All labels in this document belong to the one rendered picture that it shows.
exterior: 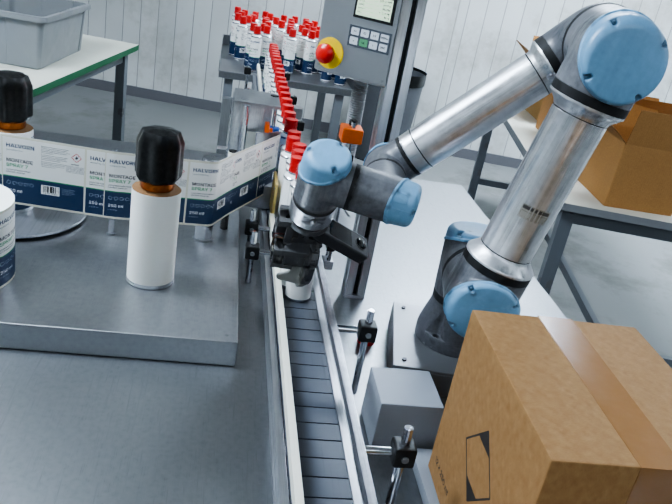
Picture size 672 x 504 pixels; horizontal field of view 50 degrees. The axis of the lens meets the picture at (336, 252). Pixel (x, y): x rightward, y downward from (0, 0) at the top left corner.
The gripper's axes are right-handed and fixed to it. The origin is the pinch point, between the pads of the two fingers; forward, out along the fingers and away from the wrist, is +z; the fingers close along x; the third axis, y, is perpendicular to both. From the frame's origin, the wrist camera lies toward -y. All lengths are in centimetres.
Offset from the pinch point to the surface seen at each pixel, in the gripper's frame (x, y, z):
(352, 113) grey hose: -37.3, -8.7, -9.3
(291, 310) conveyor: 4.5, 1.3, 3.7
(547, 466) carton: 52, -16, -50
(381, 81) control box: -31.4, -10.7, -24.0
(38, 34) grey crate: -169, 94, 96
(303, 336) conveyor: 12.4, -0.3, -0.8
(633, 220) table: -88, -135, 69
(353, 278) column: -10.0, -13.2, 12.2
